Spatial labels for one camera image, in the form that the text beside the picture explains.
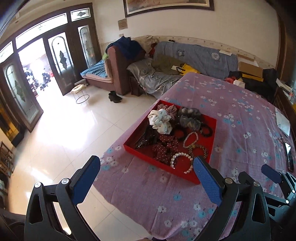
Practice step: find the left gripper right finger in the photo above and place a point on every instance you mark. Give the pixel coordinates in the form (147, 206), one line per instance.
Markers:
(252, 221)

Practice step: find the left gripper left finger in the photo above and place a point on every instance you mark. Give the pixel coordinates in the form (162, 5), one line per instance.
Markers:
(41, 219)

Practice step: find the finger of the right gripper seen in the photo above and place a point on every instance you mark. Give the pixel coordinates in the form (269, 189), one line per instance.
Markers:
(286, 181)

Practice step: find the dark red dotted scrunchie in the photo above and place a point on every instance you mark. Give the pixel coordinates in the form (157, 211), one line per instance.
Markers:
(165, 148)

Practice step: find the grey pleated scrunchie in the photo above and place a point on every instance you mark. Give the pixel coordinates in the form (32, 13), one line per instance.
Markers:
(190, 118)

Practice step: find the black hair claw clip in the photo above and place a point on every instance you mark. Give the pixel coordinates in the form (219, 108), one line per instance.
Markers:
(149, 137)

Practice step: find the red plaid scrunchie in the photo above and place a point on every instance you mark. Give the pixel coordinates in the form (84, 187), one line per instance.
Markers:
(171, 110)

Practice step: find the white floral scrunchie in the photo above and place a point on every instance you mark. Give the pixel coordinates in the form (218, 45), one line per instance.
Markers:
(160, 121)

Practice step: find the white paper on bed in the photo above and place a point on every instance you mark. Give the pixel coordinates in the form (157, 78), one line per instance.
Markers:
(282, 122)

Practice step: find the wooden dresser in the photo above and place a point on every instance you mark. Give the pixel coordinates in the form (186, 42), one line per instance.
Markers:
(282, 102)

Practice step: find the pink floral bedspread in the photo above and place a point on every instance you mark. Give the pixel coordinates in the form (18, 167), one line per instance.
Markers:
(169, 207)

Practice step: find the red tray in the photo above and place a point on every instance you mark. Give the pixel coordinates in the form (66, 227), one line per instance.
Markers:
(191, 144)

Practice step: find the cardboard box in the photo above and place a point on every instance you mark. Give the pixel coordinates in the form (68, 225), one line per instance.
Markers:
(250, 69)

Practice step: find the small round stool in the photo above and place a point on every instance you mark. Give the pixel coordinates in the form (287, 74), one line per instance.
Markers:
(80, 94)

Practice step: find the black boots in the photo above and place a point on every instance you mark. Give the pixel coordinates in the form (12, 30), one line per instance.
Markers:
(114, 97)

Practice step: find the blue plaid quilt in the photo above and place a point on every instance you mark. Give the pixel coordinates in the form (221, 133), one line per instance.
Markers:
(207, 61)

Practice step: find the brown sofa armchair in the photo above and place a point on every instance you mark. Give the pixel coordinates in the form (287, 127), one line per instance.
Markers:
(118, 78)

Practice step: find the yellow bag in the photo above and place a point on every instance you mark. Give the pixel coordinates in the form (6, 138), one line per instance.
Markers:
(184, 69)

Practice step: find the blue cushion on chaise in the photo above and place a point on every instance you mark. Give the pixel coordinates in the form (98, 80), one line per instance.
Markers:
(98, 69)

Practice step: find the grey silk pillow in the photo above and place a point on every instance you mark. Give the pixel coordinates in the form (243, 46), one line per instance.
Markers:
(153, 82)

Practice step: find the olive blanket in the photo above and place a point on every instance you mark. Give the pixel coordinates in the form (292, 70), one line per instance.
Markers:
(163, 63)

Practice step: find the wooden glass door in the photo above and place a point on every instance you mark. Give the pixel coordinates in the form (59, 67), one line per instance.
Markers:
(63, 43)

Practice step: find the blue jacket on sofa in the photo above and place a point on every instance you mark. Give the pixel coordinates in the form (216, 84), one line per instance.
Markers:
(128, 47)

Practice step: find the framed wall picture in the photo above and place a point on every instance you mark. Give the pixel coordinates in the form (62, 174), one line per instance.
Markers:
(136, 7)

